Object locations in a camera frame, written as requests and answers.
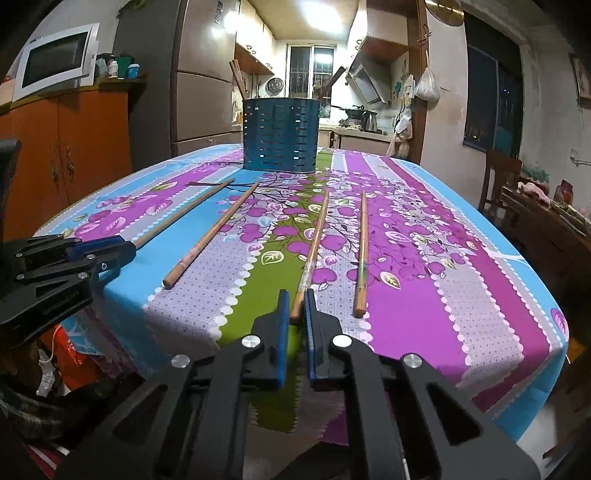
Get dark wooden side table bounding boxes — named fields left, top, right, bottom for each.
left=498, top=184, right=591, bottom=315

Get colourful floral tablecloth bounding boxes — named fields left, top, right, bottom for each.
left=41, top=145, right=569, bottom=438

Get gold wall clock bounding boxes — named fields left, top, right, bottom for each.
left=425, top=0, right=465, bottom=27

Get white microwave oven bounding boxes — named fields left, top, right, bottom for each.
left=12, top=23, right=100, bottom=102

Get blue lidded cup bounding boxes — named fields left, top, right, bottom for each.
left=126, top=63, right=140, bottom=80

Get dark window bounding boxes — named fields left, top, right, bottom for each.
left=463, top=14, right=524, bottom=158

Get green container on cabinet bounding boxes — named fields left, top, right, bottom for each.
left=116, top=55, right=133, bottom=79

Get blue perforated utensil holder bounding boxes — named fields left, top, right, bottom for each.
left=242, top=98, right=320, bottom=173

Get kitchen window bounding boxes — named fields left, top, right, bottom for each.
left=287, top=45, right=335, bottom=98

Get bamboo chopstick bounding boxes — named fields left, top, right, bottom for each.
left=131, top=178, right=235, bottom=249
left=290, top=191, right=329, bottom=325
left=353, top=192, right=369, bottom=318
left=229, top=59, right=246, bottom=100
left=162, top=181, right=259, bottom=290
left=318, top=66, right=346, bottom=100

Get framed wall picture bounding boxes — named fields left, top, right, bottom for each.
left=569, top=53, right=591, bottom=104

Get white plastic bag hanging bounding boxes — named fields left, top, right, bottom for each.
left=415, top=52, right=441, bottom=103

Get range hood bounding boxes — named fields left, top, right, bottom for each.
left=346, top=51, right=392, bottom=106

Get white bottle on cabinet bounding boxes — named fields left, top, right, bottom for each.
left=107, top=58, right=118, bottom=78

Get wooden chair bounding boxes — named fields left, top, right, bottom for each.
left=478, top=150, right=522, bottom=221

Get silver refrigerator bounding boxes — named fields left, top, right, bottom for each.
left=114, top=0, right=239, bottom=170

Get kitchen counter cabinets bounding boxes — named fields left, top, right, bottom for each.
left=318, top=125, right=390, bottom=156

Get orange wooden cabinet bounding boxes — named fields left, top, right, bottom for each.
left=1, top=79, right=146, bottom=240

